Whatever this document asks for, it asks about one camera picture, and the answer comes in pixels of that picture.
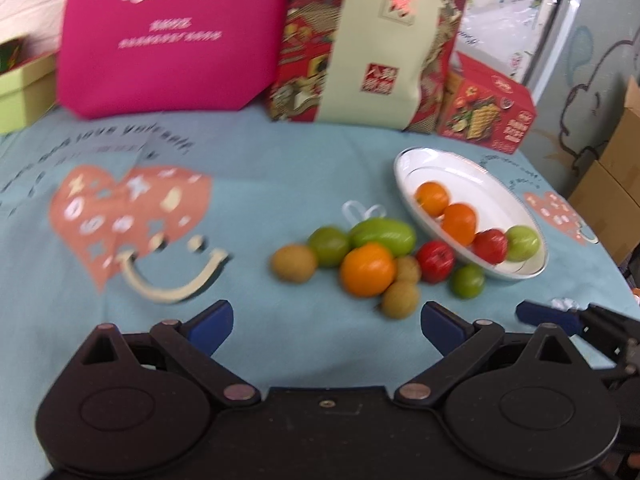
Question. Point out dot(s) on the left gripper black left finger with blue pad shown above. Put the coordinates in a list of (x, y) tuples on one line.
[(191, 346)]

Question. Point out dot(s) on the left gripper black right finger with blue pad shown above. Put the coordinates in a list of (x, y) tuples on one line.
[(464, 347)]

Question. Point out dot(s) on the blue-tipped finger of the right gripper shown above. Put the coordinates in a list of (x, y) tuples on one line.
[(533, 314)]

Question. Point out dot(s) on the small green lime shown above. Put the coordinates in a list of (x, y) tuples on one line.
[(467, 282)]

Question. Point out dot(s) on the red apple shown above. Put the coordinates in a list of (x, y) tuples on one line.
[(491, 246), (436, 261)]

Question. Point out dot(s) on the brown kiwi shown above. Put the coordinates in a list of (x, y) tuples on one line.
[(408, 270), (400, 300), (294, 263)]

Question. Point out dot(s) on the large orange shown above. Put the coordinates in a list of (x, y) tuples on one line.
[(367, 271)]

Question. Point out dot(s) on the brown kiwi front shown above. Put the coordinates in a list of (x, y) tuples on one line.
[(400, 300)]

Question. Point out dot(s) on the green apple in plate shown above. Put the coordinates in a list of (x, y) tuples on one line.
[(523, 243)]

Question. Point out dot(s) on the red apple in plate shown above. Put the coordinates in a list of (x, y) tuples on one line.
[(491, 246)]

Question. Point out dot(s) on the green mango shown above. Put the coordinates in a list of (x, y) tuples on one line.
[(397, 236)]

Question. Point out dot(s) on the white oval plate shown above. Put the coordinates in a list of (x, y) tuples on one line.
[(467, 182)]

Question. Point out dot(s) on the small orange upper plate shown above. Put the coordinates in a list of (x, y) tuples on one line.
[(433, 198)]

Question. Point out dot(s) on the round green fruit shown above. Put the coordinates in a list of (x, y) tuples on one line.
[(330, 245)]

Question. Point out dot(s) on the red cracker box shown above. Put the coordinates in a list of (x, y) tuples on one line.
[(483, 107)]

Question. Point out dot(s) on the green gift box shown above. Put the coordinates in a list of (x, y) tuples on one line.
[(28, 86)]

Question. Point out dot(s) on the magenta fabric bag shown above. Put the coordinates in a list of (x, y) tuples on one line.
[(122, 57)]

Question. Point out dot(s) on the red patterned gift bag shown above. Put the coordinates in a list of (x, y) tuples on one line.
[(379, 63)]

